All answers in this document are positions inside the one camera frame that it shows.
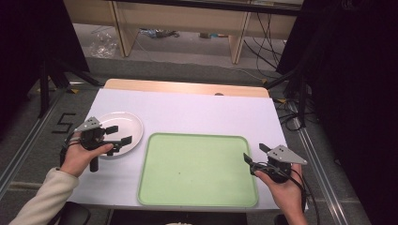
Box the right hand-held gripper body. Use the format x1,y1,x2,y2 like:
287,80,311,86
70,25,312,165
265,143,309,184

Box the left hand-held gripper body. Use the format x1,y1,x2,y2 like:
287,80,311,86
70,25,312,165
73,116,107,173

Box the white round plate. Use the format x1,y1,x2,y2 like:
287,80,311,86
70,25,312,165
95,111,145,158

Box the person's left hand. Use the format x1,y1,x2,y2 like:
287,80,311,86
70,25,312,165
59,131,115,178

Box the person's right hand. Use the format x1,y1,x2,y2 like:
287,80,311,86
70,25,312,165
253,163,307,218

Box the light green tray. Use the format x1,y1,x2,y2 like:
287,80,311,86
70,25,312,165
136,132,260,209

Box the black metal stand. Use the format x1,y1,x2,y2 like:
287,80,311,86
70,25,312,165
37,58,105,120
263,69,310,129

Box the white table sheet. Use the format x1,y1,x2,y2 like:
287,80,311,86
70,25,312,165
67,88,310,211

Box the light wooden table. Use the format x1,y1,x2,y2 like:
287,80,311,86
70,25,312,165
103,78,271,98

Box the black chair seat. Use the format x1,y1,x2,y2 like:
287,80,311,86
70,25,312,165
46,201,92,225

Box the clear plastic bag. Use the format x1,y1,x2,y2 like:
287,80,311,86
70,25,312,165
87,29,118,60

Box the bluish crumpled wrapper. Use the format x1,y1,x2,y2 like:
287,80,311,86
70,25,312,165
138,27,181,39

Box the black curtain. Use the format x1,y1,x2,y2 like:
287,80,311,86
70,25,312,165
0,0,91,134
276,0,398,225

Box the small brown and teal object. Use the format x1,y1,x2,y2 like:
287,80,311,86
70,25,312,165
199,32,230,39

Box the light wooden desk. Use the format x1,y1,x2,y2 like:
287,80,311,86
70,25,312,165
62,0,305,66

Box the black tangled floor cables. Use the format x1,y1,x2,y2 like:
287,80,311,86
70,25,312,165
274,97,310,132

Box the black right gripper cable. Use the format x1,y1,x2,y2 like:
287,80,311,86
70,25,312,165
289,168,321,225

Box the metal floor rail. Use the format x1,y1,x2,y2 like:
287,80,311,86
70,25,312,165
0,89,69,202
290,101,350,225

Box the black hanging cable bundle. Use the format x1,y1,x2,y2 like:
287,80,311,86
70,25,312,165
243,11,286,80

